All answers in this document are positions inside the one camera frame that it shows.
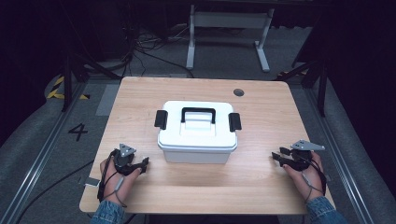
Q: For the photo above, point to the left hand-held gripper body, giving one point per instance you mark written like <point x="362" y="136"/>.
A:
<point x="124" y="161"/>

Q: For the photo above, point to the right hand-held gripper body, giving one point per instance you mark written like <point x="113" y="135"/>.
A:
<point x="300" y="160"/>

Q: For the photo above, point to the person's right hand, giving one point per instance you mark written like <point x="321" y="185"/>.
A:
<point x="306" y="182"/>

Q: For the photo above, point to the person's left hand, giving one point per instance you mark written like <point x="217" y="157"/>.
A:
<point x="120" y="186"/>

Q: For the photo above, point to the black box latch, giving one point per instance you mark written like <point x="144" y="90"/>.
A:
<point x="235" y="122"/>
<point x="161" y="119"/>

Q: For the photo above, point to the white plastic storage box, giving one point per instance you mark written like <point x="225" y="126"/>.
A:
<point x="196" y="156"/>

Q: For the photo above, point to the black tripod stand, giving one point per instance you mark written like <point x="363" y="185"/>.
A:
<point x="67" y="84"/>
<point x="322" y="87"/>

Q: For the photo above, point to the yellow black floor tape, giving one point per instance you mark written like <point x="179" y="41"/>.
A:
<point x="57" y="91"/>

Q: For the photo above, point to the aluminium floor rail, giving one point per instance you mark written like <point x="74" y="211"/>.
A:
<point x="37" y="158"/>
<point x="339" y="155"/>

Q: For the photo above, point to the white metal desk frame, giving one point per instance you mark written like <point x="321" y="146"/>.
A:
<point x="229" y="20"/>

